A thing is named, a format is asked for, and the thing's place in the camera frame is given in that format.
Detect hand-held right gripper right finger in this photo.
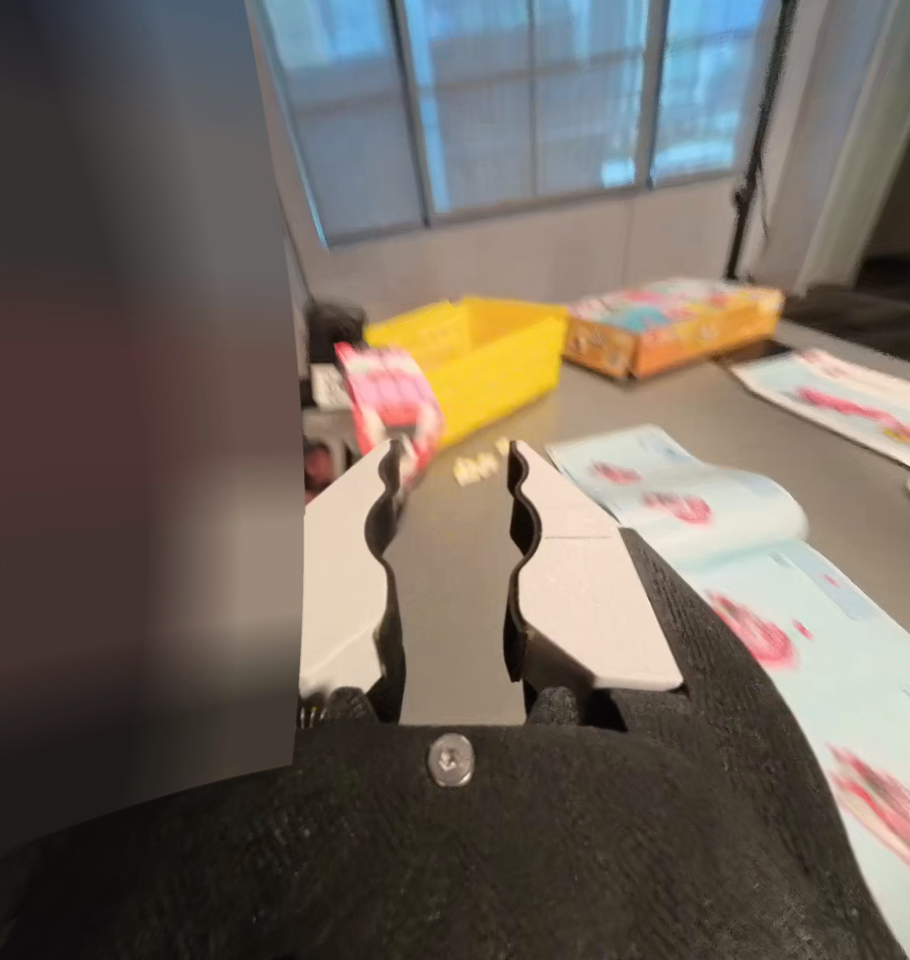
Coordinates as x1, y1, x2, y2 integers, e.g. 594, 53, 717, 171
503, 438, 686, 725

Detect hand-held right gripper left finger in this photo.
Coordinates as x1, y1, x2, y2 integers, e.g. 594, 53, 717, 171
299, 438, 407, 725

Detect small pale yellow toy bricks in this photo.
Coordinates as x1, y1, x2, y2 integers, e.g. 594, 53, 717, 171
452, 438, 510, 489

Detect pink printed small box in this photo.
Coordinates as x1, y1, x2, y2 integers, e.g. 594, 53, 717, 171
333, 342, 446, 481

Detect open pale blue instruction booklet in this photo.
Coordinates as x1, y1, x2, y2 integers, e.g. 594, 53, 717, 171
545, 423, 910, 905

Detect yellow plastic bin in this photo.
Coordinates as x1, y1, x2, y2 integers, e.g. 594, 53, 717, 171
363, 296, 569, 450

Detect orange printed cardboard box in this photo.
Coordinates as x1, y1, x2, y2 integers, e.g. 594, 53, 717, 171
561, 279, 786, 380

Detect pale blue instruction sheet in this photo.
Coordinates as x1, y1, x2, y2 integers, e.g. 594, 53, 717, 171
728, 348, 910, 474

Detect black stand pole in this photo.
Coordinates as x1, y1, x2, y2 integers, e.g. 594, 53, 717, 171
723, 0, 797, 280

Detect window with grey frame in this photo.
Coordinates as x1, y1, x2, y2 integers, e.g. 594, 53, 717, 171
254, 0, 773, 249

